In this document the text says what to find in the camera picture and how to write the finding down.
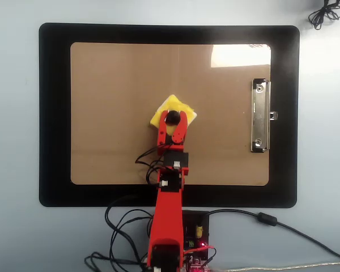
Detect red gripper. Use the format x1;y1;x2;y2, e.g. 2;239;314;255
158;110;189;156

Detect yellow sponge with black knob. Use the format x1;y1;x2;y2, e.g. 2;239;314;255
149;95;199;136

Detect brown hardboard clipboard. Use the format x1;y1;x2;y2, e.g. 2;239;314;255
70;42;272;187

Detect silver metal clipboard clip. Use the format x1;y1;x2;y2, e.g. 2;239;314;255
249;78;278;154

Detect black control board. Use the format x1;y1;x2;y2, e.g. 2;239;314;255
182;211;211;272

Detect black rectangular desk mat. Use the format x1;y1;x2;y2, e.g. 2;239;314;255
39;22;300;209

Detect black servo wires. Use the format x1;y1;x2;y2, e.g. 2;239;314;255
84;144;165;272

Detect black power cable with ferrite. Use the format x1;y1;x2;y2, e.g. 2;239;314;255
205;209;340;261

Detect silver braided USB cable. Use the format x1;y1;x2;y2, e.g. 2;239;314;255
211;262;340;272

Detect coiled thin black cable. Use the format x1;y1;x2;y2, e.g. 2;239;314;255
308;0;340;31

